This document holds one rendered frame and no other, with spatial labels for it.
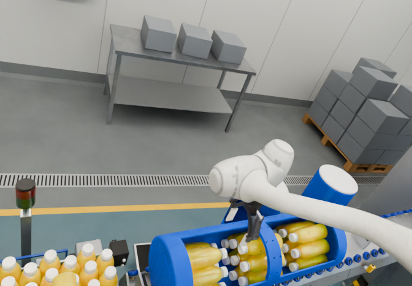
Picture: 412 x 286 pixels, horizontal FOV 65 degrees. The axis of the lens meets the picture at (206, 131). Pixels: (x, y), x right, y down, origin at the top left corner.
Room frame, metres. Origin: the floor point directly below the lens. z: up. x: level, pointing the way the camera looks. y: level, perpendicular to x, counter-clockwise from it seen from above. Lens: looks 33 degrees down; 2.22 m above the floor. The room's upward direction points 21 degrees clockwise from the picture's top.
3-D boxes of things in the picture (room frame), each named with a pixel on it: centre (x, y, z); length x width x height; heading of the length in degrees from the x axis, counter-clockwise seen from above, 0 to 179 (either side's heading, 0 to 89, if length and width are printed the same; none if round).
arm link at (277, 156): (0.85, -0.23, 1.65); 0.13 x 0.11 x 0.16; 135
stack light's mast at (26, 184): (0.75, 0.54, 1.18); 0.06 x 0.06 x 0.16
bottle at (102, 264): (0.72, 0.19, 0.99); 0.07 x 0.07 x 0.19
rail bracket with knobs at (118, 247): (0.82, 0.17, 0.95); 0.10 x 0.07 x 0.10; 35
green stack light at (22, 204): (0.75, 0.54, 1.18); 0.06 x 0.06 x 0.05
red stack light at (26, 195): (0.75, 0.54, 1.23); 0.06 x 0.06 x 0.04
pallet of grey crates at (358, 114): (4.46, -2.02, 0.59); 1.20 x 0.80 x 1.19; 29
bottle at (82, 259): (0.71, 0.26, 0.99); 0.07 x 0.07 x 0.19
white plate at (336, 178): (1.88, -0.96, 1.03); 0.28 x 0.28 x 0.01
